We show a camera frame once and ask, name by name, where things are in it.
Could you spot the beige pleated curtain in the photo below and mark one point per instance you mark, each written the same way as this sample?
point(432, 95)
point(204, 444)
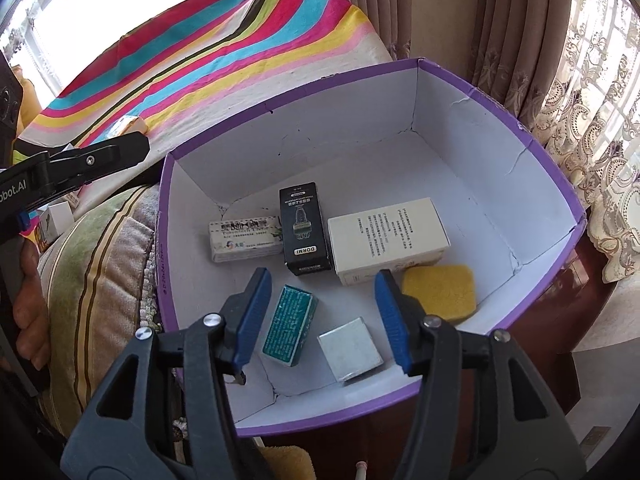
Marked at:
point(568, 70)

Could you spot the striped sofa cushion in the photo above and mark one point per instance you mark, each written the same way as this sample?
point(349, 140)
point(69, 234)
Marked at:
point(98, 281)

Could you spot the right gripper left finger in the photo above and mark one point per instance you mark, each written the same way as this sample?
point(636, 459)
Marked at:
point(126, 432)

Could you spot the floral sheer curtain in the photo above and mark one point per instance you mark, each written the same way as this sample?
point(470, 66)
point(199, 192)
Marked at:
point(30, 5)

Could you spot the white green long box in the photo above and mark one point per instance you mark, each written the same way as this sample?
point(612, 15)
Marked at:
point(241, 239)

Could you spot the white orange tissue pack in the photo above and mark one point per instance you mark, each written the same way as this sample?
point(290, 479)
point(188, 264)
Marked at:
point(126, 124)

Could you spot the black product box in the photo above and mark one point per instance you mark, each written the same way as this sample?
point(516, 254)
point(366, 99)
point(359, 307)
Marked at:
point(305, 247)

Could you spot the yellow sponge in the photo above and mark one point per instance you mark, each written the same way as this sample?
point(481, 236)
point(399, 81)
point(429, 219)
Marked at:
point(445, 291)

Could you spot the silver square box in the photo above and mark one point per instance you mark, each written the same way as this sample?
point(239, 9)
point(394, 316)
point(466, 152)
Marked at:
point(350, 350)

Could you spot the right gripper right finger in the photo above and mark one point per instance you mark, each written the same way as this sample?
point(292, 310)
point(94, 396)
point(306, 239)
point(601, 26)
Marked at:
point(519, 430)

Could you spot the person's left hand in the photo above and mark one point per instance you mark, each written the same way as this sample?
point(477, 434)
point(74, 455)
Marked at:
point(31, 312)

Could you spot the cream text box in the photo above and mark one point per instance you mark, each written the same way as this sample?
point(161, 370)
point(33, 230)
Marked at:
point(386, 238)

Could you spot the small silver white box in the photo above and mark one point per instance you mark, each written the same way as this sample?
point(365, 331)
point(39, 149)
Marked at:
point(54, 221)

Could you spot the striped colourful cloth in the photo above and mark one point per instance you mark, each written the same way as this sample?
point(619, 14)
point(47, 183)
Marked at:
point(196, 53)

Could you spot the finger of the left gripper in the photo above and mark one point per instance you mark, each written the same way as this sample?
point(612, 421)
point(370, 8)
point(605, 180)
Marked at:
point(71, 169)

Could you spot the teal medicine box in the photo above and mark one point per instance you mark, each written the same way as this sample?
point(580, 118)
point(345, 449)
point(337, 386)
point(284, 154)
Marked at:
point(289, 325)

